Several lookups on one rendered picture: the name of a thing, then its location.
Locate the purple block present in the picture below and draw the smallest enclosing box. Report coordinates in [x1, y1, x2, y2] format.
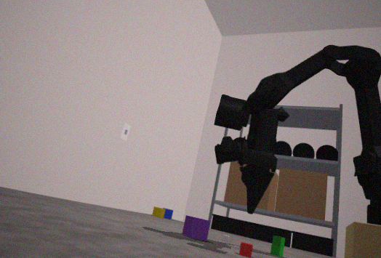
[182, 215, 211, 241]

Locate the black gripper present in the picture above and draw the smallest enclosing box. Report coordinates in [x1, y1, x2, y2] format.
[240, 131, 278, 214]

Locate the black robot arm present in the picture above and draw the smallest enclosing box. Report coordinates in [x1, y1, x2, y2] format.
[214, 45, 381, 225]

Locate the red block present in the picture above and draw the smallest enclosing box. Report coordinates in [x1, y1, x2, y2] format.
[239, 242, 253, 258]

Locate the blue block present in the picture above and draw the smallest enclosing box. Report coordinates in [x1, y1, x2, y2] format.
[163, 208, 173, 219]

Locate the green block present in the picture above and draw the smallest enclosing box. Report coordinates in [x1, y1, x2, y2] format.
[272, 235, 285, 247]
[270, 245, 284, 257]

